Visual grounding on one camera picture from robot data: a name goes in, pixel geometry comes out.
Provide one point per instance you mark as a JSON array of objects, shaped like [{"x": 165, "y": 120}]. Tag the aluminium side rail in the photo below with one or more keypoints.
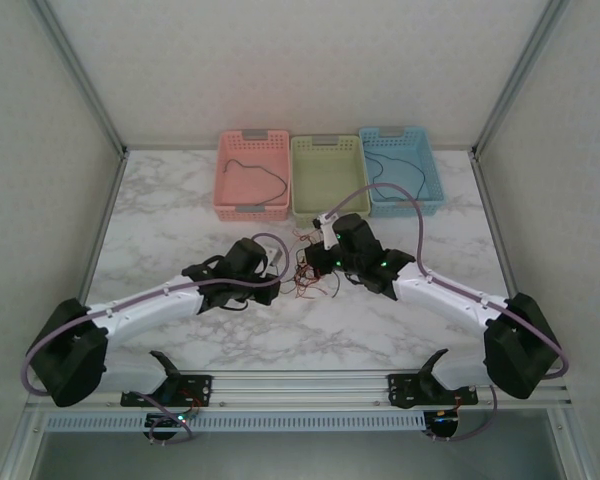
[{"x": 100, "y": 240}]

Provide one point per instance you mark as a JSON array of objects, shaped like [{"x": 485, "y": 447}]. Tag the blue plastic basket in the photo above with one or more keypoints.
[{"x": 400, "y": 170}]

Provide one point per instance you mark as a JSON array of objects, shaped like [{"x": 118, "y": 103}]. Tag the green plastic basket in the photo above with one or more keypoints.
[{"x": 325, "y": 180}]

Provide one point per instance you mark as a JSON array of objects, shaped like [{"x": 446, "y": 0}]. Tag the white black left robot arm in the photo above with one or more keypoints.
[{"x": 145, "y": 315}]

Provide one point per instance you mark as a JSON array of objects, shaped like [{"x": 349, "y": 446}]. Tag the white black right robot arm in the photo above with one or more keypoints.
[{"x": 450, "y": 300}]

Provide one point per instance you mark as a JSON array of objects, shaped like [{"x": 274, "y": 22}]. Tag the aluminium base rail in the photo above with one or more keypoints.
[{"x": 300, "y": 390}]

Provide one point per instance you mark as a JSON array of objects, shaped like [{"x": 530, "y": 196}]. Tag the small circuit board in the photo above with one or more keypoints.
[
  {"x": 172, "y": 420},
  {"x": 445, "y": 419}
]

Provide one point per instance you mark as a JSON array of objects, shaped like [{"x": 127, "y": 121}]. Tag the pink plastic basket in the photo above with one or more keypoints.
[{"x": 252, "y": 190}]

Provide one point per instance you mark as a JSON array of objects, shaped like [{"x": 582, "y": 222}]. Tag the aluminium frame post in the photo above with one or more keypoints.
[
  {"x": 518, "y": 75},
  {"x": 82, "y": 75}
]

